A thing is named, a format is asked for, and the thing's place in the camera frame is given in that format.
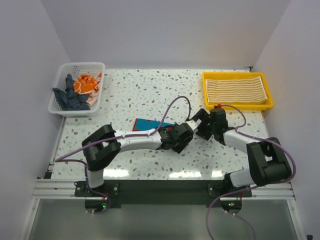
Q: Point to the red patterned towel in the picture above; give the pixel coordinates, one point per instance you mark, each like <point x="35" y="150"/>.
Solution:
<point x="142" y="124"/>

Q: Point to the yellow plastic tray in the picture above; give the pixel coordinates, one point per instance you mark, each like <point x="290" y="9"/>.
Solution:
<point x="238" y="75"/>

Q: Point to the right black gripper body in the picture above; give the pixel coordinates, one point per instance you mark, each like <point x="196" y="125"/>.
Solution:
<point x="206" y="128"/>

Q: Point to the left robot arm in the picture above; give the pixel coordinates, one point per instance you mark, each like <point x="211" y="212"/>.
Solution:
<point x="101" y="147"/>

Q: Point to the yellow striped Doraemon towel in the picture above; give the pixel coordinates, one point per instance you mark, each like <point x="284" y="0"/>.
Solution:
<point x="236" y="91"/>

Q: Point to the orange white patterned cloth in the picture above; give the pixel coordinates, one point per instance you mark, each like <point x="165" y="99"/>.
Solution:
<point x="89" y="85"/>

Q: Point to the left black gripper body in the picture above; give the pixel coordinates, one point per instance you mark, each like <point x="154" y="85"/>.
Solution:
<point x="180" y="145"/>

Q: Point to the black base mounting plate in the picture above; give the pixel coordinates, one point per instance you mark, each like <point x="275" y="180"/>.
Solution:
<point x="160" y="192"/>

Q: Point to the dark grey towel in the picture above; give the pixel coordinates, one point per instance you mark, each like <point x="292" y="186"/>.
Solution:
<point x="68" y="99"/>

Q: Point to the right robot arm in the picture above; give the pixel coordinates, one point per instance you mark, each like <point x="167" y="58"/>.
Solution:
<point x="267" y="161"/>

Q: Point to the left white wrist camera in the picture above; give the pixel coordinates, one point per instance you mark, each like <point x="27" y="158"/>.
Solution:
<point x="192" y="124"/>

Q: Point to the white plastic laundry basket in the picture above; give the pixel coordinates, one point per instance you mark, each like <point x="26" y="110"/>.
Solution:
<point x="75" y="69"/>

